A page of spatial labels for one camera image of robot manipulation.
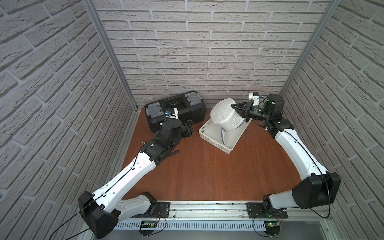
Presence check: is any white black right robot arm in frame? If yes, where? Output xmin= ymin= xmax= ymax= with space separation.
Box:
xmin=241 ymin=93 xmax=341 ymax=213

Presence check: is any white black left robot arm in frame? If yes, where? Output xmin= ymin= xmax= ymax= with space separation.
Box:
xmin=79 ymin=109 xmax=194 ymax=239

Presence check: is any black plastic toolbox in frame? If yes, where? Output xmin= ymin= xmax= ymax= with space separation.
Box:
xmin=145 ymin=91 xmax=207 ymax=133

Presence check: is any white perforated plastic basket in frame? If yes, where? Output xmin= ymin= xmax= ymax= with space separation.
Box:
xmin=199 ymin=119 xmax=251 ymax=155

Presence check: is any left controller board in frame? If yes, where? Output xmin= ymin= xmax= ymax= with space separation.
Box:
xmin=139 ymin=221 xmax=159 ymax=237

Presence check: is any controller board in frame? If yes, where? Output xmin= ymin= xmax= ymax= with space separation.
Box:
xmin=264 ymin=222 xmax=281 ymax=238
xmin=139 ymin=221 xmax=159 ymax=237

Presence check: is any right controller board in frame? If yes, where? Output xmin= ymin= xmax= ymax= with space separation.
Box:
xmin=264 ymin=222 xmax=281 ymax=238

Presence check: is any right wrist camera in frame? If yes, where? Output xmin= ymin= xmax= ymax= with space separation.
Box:
xmin=248 ymin=92 xmax=264 ymax=106

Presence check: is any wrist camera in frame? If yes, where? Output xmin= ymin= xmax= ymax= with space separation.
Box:
xmin=248 ymin=92 xmax=264 ymax=106
xmin=165 ymin=108 xmax=179 ymax=120

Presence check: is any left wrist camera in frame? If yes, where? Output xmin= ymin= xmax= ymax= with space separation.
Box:
xmin=165 ymin=108 xmax=179 ymax=120

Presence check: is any black handled hammer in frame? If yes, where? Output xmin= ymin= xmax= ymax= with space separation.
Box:
xmin=169 ymin=150 xmax=180 ymax=157

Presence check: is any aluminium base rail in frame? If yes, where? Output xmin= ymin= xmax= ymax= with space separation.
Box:
xmin=110 ymin=201 xmax=341 ymax=240

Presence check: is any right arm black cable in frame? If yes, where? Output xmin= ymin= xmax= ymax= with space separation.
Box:
xmin=308 ymin=173 xmax=332 ymax=219

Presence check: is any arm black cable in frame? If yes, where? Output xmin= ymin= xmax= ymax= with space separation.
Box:
xmin=47 ymin=191 xmax=106 ymax=240
xmin=308 ymin=173 xmax=332 ymax=219

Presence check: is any right aluminium corner post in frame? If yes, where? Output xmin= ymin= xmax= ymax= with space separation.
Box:
xmin=279 ymin=0 xmax=342 ymax=96

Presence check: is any aluminium corner post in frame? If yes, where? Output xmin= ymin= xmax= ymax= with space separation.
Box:
xmin=83 ymin=0 xmax=138 ymax=111
xmin=279 ymin=0 xmax=342 ymax=96

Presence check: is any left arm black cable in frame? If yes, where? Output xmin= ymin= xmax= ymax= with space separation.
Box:
xmin=47 ymin=191 xmax=106 ymax=240

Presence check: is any left aluminium corner post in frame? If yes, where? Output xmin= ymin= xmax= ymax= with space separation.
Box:
xmin=83 ymin=0 xmax=138 ymax=111

